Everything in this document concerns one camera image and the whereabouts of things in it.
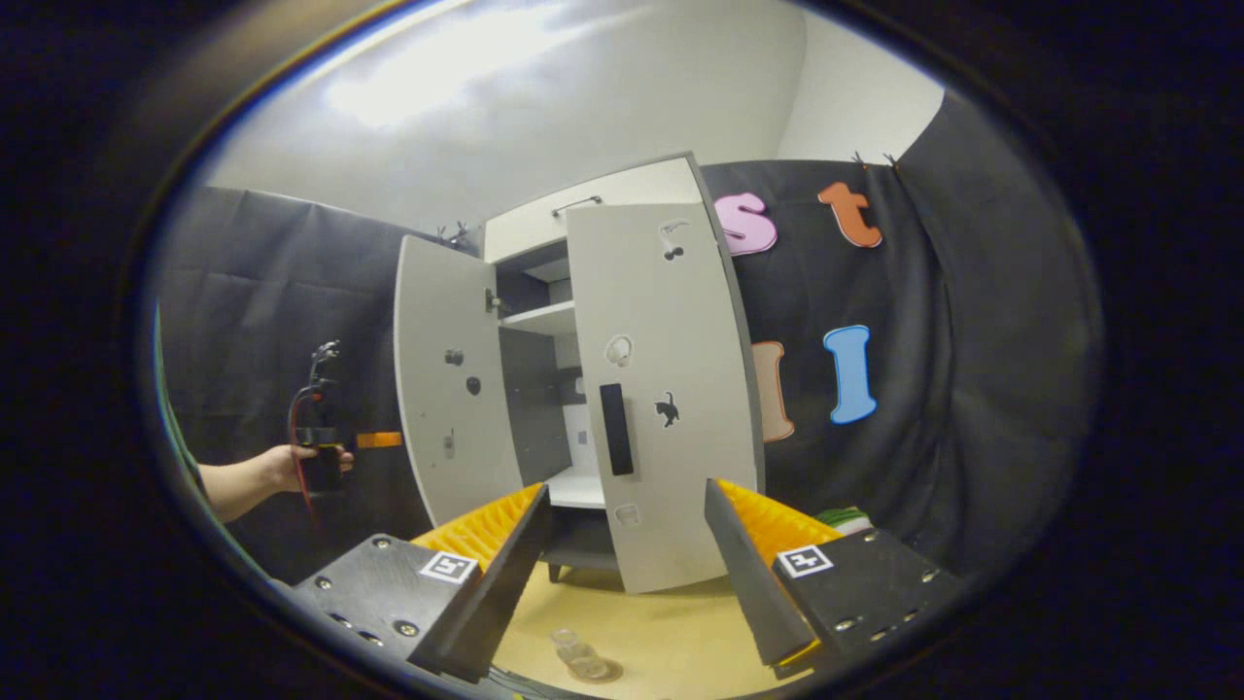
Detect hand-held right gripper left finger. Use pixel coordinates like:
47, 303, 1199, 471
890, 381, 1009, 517
267, 483, 553, 684

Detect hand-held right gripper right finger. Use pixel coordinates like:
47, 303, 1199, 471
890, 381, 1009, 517
704, 477, 963, 680

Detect clear bottle with orange label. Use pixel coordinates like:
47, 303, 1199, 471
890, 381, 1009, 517
551, 627, 608, 680

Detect white cabinet door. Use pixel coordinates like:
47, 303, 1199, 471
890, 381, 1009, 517
566, 201, 766, 595
394, 233, 526, 528

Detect white cabinet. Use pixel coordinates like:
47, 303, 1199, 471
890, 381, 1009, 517
483, 153, 769, 584

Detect white cabinet shelf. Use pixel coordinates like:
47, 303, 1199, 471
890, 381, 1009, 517
501, 299, 577, 336
539, 465, 608, 509

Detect white cabinet drawer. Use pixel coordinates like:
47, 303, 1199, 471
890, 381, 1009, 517
484, 156, 706, 263

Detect black backdrop cloth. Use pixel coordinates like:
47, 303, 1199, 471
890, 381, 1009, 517
155, 92, 1104, 584

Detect red cable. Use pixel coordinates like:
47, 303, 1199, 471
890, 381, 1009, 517
287, 384, 324, 516

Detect black door handle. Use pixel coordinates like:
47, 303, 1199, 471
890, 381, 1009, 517
599, 383, 635, 477

